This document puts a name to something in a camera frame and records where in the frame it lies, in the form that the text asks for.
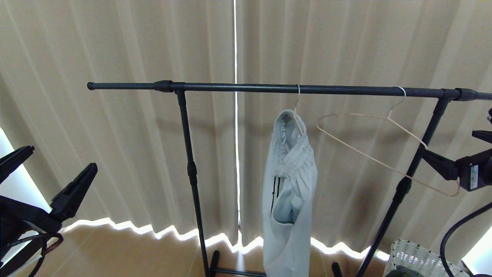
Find white laundry basket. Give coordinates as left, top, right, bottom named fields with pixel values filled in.
left=384, top=239, right=471, bottom=277

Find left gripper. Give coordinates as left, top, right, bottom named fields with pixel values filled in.
left=0, top=145, right=98, bottom=254

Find pink clothes hanger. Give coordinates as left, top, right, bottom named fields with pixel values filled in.
left=316, top=87, right=460, bottom=197
left=284, top=85, right=305, bottom=152

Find pale grey shorts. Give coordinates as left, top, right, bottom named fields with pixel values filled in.
left=263, top=109, right=318, bottom=277

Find beige curtain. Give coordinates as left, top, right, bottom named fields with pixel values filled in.
left=0, top=0, right=492, bottom=262

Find black cable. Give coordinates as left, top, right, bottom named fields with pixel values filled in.
left=440, top=202, right=492, bottom=277
left=23, top=235, right=50, bottom=277

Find black clothes rack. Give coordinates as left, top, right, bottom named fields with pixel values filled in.
left=87, top=80, right=492, bottom=277

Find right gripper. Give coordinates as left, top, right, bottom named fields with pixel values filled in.
left=419, top=130, right=492, bottom=192

